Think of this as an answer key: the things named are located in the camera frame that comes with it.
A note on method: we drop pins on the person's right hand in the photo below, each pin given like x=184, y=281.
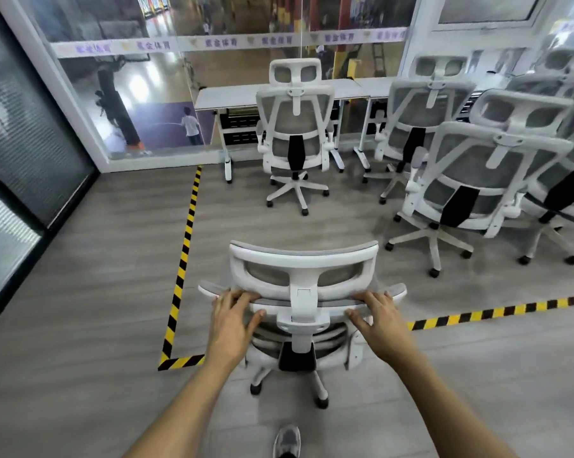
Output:
x=384, y=331

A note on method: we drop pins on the person's left hand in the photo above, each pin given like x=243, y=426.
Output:
x=230, y=329

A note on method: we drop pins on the person's right thumb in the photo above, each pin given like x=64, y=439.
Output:
x=357, y=321

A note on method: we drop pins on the person's left thumb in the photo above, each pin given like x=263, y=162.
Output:
x=256, y=321

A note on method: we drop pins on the white mesh office chair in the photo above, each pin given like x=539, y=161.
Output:
x=294, y=119
x=570, y=176
x=427, y=109
x=561, y=71
x=487, y=162
x=301, y=267

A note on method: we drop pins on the person's right forearm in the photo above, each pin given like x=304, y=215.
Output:
x=439, y=405

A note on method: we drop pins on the person's left forearm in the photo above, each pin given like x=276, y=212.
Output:
x=191, y=405

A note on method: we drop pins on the yellow black floor tape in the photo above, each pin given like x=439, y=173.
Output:
x=496, y=312
x=184, y=252

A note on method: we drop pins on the person's grey shoe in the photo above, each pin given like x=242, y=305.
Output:
x=287, y=442

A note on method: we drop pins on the white desk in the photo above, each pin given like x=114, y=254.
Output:
x=230, y=96
x=375, y=86

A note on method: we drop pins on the white window banner strip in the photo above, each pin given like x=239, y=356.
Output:
x=196, y=42

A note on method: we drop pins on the black framed glass door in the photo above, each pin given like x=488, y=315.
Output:
x=25, y=138

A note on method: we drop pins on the black padded hoop post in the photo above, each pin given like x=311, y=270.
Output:
x=118, y=109

